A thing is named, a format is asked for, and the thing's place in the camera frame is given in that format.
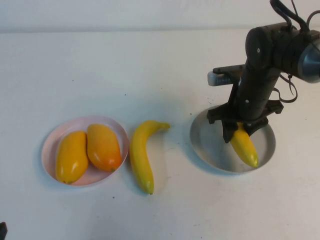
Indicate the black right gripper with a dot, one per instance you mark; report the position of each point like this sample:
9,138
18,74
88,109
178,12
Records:
252,100

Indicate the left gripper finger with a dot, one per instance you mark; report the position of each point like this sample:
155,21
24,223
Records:
3,231

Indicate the yellow banana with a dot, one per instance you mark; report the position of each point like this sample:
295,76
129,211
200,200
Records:
140,155
245,147

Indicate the yellow mango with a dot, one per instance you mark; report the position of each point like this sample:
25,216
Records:
71,160

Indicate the orange blushed mango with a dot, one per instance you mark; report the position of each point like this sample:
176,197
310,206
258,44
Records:
102,147

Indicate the grey-blue round plate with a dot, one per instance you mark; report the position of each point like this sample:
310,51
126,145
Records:
207,150

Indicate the pink round plate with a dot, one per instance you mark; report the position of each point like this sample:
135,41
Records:
50,150

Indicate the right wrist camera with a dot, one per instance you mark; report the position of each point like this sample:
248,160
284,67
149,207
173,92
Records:
222,77

